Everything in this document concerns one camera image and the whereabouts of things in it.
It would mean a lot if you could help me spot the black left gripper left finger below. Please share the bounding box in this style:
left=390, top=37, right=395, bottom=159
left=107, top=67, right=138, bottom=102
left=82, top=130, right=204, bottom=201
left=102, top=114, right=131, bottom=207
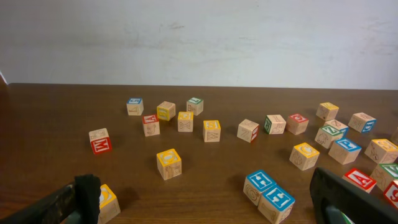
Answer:
left=1, top=174, right=101, bottom=224

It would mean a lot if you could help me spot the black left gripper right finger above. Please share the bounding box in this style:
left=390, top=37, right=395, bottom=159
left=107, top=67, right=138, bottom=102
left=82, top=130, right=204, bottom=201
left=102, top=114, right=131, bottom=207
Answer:
left=310, top=167, right=397, bottom=224

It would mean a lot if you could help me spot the yellow S block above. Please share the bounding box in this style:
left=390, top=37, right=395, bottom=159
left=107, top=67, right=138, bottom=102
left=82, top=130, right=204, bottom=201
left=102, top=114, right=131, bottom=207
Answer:
left=364, top=139, right=397, bottom=164

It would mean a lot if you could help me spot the yellow block front left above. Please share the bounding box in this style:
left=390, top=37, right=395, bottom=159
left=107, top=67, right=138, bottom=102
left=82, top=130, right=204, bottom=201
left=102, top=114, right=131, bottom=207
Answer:
left=98, top=184, right=121, bottom=224

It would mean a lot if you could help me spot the red A block centre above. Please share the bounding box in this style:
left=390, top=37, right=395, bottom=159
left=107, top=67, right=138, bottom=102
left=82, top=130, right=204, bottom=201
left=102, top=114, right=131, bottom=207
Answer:
left=342, top=168, right=377, bottom=193

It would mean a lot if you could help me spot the red a block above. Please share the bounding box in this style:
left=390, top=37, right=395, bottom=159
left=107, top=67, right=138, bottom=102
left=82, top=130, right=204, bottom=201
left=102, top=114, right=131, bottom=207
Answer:
left=342, top=168, right=377, bottom=193
left=142, top=114, right=160, bottom=137

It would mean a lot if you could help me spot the yellow O block middle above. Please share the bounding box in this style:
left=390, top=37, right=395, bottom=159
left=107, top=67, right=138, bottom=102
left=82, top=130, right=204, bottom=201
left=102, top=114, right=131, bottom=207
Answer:
left=289, top=142, right=320, bottom=171

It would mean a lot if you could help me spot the yellow o block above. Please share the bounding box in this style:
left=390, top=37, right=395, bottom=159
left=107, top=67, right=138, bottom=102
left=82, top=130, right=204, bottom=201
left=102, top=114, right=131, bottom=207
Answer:
left=156, top=149, right=182, bottom=180
left=289, top=142, right=320, bottom=171

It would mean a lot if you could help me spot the blue P block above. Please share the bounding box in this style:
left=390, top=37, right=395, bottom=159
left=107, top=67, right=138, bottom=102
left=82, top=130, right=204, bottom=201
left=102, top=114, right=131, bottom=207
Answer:
left=328, top=138, right=361, bottom=165

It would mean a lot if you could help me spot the lower blue H block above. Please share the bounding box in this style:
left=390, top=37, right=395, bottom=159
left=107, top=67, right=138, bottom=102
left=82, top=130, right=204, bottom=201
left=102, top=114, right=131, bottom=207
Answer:
left=257, top=185, right=295, bottom=224

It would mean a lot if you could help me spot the blue h block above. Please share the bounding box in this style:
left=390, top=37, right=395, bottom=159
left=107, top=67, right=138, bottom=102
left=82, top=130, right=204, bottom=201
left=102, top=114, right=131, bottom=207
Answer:
left=243, top=169, right=276, bottom=206
left=257, top=185, right=295, bottom=224

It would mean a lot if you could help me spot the green Z block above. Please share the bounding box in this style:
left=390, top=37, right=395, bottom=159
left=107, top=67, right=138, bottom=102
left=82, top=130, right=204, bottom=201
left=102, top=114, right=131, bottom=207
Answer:
left=315, top=125, right=343, bottom=149

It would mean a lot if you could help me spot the green V block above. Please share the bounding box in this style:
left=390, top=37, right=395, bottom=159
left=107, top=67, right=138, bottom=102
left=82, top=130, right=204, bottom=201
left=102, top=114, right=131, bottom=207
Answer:
left=370, top=163, right=397, bottom=191

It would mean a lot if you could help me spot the red M side block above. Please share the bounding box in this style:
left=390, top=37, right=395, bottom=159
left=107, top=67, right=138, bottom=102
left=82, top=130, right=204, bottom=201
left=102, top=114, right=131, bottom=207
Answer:
left=89, top=128, right=112, bottom=154

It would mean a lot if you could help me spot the upper blue H block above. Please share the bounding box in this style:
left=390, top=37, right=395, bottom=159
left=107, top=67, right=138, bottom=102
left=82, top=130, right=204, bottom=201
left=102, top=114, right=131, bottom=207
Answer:
left=243, top=169, right=276, bottom=206

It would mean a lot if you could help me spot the red O block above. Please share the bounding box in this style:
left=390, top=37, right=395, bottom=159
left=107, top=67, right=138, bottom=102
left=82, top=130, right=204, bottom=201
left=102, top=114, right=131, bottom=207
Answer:
left=286, top=113, right=309, bottom=135

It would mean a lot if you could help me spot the plain block blue side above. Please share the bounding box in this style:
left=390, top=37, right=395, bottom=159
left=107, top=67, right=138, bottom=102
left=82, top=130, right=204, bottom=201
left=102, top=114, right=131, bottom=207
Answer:
left=348, top=112, right=377, bottom=133

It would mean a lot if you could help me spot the yellow block top middle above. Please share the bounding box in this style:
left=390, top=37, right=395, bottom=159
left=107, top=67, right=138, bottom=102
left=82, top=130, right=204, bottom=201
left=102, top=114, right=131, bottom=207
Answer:
left=316, top=102, right=339, bottom=121

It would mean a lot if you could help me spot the plain block green side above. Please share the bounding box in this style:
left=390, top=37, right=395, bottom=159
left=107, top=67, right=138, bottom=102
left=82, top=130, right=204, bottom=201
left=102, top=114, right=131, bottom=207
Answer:
left=264, top=114, right=286, bottom=134

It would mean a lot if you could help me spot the yellow O block left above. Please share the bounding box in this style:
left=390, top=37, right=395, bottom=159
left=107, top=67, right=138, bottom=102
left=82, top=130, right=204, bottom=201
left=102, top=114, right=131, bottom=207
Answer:
left=156, top=149, right=182, bottom=180

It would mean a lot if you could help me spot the plain block red side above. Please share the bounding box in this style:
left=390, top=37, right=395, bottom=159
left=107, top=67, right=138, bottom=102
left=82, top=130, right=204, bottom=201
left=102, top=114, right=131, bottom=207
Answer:
left=237, top=119, right=259, bottom=142

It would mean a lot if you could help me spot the red A block far left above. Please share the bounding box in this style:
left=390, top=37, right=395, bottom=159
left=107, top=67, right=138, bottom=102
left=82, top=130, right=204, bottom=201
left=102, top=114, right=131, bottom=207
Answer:
left=142, top=114, right=160, bottom=137

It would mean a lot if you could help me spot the blue S block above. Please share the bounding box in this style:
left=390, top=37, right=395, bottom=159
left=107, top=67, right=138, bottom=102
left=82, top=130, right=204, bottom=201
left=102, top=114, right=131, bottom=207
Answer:
left=126, top=98, right=144, bottom=116

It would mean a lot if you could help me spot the plain block yellow side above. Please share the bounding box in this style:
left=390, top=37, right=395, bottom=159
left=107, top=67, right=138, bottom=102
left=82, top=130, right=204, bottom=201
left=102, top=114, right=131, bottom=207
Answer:
left=157, top=101, right=176, bottom=121

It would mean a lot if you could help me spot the yellow Z block with W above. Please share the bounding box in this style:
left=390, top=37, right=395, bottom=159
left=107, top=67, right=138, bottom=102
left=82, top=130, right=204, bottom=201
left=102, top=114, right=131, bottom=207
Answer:
left=203, top=120, right=221, bottom=142

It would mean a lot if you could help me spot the yellow block near L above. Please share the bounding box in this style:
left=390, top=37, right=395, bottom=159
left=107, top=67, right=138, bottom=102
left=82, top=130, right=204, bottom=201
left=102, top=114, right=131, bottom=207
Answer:
left=177, top=111, right=194, bottom=132

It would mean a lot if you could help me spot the green L block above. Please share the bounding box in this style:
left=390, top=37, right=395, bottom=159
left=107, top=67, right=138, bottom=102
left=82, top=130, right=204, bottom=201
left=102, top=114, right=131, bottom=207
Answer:
left=187, top=97, right=204, bottom=116

